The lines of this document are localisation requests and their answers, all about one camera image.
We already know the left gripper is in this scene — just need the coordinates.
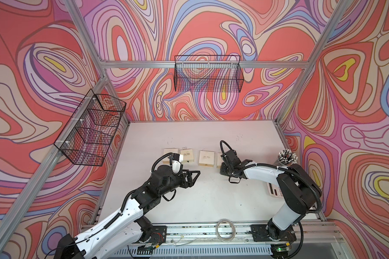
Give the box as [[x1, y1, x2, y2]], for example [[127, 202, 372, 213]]
[[158, 169, 201, 199]]

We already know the cream jewelry box front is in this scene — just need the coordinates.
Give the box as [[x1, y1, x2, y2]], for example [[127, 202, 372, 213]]
[[216, 153, 223, 168]]

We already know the small cream jewelry box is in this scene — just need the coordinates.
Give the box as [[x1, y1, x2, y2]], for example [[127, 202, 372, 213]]
[[180, 149, 195, 163]]

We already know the cream drawer jewelry box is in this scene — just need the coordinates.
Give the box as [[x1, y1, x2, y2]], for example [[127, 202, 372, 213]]
[[162, 148, 179, 165]]

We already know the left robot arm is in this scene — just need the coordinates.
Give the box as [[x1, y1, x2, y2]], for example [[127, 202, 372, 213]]
[[54, 153, 201, 259]]

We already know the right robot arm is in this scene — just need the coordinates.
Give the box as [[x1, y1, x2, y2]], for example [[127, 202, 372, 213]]
[[219, 140, 322, 241]]

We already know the cup of pencils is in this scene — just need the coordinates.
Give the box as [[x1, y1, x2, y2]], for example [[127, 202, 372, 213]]
[[277, 149, 298, 166]]

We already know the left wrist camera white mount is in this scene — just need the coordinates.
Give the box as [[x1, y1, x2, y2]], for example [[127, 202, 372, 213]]
[[169, 153, 183, 175]]

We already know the coiled clear cable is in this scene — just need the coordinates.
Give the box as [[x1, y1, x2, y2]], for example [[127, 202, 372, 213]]
[[215, 219, 237, 242]]

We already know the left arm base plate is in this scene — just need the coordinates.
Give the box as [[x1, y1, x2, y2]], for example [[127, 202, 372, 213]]
[[138, 225, 167, 245]]

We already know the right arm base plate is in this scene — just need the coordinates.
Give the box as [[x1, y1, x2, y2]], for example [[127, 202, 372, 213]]
[[249, 224, 297, 243]]

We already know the black wire basket back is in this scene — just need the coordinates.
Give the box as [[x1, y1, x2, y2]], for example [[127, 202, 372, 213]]
[[174, 54, 244, 93]]

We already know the black wire basket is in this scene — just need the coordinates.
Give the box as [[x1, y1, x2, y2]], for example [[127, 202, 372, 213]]
[[174, 54, 244, 93], [54, 90, 126, 166]]

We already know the black wire basket left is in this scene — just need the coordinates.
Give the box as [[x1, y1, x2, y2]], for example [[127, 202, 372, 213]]
[[54, 90, 126, 166]]

